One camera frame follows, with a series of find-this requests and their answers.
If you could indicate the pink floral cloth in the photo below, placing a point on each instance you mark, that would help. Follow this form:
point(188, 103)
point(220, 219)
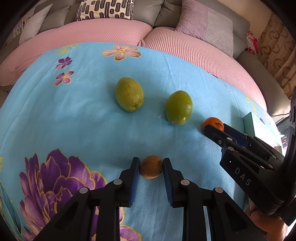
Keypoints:
point(251, 44)

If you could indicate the lilac grey pillow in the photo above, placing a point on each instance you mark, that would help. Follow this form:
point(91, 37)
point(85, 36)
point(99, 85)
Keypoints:
point(208, 25)

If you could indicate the blue floral tablecloth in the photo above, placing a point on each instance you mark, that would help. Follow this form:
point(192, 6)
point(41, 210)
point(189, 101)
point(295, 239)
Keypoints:
point(62, 129)

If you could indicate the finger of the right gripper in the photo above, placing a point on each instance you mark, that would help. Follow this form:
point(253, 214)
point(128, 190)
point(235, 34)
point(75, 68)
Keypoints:
point(216, 135)
point(240, 138)

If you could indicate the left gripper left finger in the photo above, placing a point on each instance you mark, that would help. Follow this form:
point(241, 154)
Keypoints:
point(129, 178)

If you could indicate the white wire rack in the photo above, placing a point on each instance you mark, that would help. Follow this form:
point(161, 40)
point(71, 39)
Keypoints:
point(17, 29)

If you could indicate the teal white tray box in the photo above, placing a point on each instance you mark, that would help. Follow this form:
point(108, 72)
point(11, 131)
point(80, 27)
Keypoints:
point(263, 128)

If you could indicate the brown patterned curtain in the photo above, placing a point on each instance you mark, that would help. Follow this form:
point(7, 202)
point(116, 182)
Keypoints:
point(277, 54)

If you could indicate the left green jujube fruit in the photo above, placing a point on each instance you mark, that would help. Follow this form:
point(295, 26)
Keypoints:
point(129, 94)

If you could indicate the light grey pillow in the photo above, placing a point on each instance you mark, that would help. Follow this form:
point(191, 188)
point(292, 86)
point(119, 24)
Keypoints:
point(33, 25)

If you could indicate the grey leather sofa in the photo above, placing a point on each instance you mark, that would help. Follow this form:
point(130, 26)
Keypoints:
point(165, 14)

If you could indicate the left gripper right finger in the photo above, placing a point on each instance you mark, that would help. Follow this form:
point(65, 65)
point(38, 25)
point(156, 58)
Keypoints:
point(172, 180)

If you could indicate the black white patterned pillow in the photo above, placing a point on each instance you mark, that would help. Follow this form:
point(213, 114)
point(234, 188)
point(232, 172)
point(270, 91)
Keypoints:
point(114, 9)

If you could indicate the person's right hand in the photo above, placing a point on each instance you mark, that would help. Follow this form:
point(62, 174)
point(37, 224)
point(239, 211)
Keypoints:
point(273, 226)

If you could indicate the right green jujube fruit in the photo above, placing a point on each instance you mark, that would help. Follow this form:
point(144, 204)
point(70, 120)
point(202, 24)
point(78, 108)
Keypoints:
point(179, 107)

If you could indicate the small orange tangerine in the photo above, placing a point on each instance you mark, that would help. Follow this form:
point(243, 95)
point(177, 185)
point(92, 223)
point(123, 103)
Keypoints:
point(215, 122)

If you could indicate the green jujube fruit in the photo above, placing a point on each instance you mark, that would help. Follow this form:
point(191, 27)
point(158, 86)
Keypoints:
point(129, 94)
point(179, 107)

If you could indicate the pink sofa seat cover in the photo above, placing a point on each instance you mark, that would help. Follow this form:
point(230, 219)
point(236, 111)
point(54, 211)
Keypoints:
point(137, 33)

